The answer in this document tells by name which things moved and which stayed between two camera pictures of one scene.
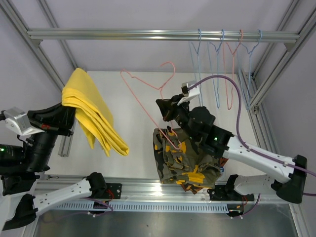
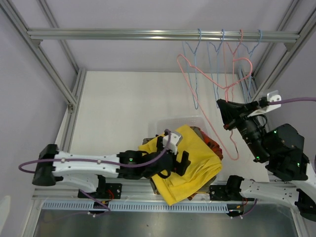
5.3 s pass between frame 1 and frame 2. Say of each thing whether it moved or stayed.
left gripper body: moved
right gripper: moved
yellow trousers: moved
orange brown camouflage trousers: moved
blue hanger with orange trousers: stayed
